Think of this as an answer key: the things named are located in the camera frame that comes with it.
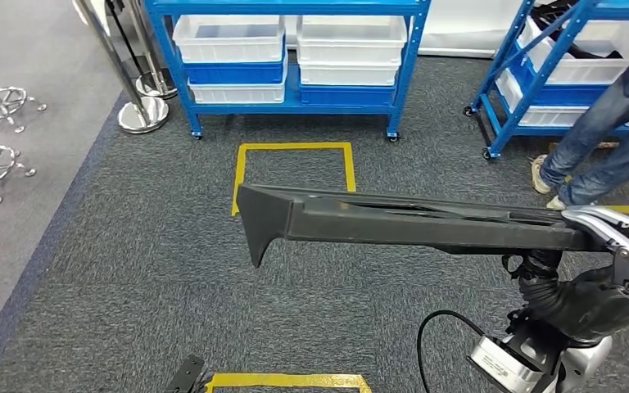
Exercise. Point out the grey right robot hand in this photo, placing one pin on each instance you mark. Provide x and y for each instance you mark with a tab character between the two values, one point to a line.
591	309

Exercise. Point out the long black plastic part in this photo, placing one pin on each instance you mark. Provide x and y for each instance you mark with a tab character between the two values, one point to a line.
374	222

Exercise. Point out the blue metal shelf rack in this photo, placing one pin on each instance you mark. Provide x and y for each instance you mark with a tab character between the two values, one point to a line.
293	6

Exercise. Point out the person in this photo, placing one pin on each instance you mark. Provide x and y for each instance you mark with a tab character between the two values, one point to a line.
602	119

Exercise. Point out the blue wheeled rack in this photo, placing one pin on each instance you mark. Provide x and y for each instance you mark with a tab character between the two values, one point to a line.
526	92

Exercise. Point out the white car with red stripe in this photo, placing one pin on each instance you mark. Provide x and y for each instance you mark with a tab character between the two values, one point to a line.
466	27

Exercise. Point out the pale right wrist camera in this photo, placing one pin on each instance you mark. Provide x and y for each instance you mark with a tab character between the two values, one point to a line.
501	363

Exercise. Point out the chrome stanchion post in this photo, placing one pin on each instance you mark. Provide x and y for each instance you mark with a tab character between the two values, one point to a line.
143	116
157	87

